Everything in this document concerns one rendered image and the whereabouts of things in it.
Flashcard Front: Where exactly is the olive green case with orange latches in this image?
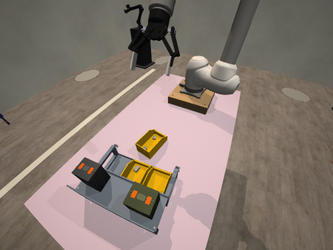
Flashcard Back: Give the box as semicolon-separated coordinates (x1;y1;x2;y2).
123;181;160;220

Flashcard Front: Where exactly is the yellow bin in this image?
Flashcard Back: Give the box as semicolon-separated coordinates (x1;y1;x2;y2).
142;166;172;194
121;159;152;184
135;129;168;159

